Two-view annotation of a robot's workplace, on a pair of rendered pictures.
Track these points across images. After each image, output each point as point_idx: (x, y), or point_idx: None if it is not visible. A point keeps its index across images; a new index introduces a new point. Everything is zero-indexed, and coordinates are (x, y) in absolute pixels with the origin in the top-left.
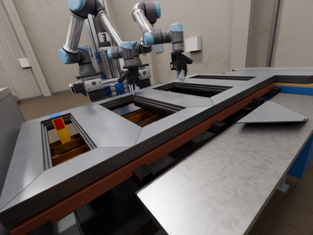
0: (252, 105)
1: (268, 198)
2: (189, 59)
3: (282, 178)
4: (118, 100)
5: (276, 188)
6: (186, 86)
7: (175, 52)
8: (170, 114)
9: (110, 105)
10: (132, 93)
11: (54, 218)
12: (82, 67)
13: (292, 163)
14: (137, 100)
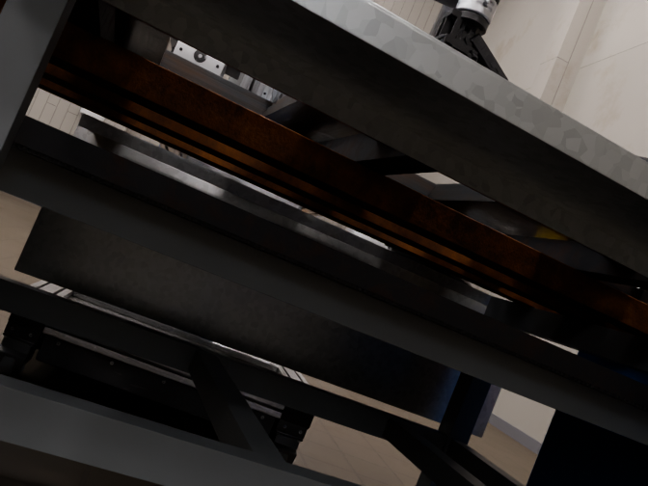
0: (641, 275)
1: (335, 3)
2: (496, 67)
3: (442, 67)
4: (220, 83)
5: (394, 47)
6: (462, 192)
7: (454, 11)
8: (331, 148)
9: (188, 74)
10: (273, 91)
11: None
12: None
13: (535, 125)
14: (269, 110)
